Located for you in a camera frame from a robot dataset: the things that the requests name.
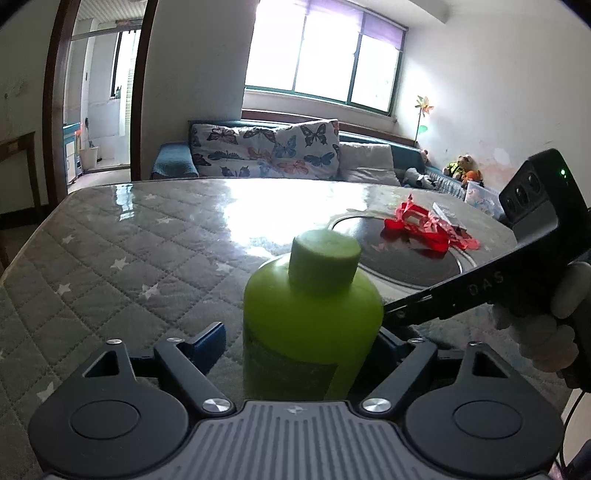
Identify green plastic bottle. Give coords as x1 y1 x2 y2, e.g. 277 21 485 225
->
242 229 383 401

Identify white gloved right hand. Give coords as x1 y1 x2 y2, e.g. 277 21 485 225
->
492 262 590 373

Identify black round induction cooktop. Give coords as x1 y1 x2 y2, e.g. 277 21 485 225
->
331 215 476 290

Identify stuffed toy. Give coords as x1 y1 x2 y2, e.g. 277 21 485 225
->
443 155 484 189

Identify red ribbon strips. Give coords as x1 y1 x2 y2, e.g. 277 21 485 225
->
381 194 481 255

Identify grey quilted star tablecloth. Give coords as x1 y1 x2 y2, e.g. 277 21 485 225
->
1 179 564 479

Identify colourful pinwheel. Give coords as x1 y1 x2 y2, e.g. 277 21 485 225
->
415 95 434 142

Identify beige cushion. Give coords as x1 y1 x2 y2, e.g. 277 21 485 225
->
339 142 401 187

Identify blue sofa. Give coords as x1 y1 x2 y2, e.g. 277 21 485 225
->
150 119 466 200

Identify dark wooden shelf cabinet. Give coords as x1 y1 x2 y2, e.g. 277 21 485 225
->
1 132 42 268

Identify white waste bin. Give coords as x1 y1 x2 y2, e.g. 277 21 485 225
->
79 147 99 172

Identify butterfly print pillow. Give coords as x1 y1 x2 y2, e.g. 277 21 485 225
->
189 119 339 180

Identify window with green frame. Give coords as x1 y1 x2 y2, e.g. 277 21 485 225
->
245 1 407 114

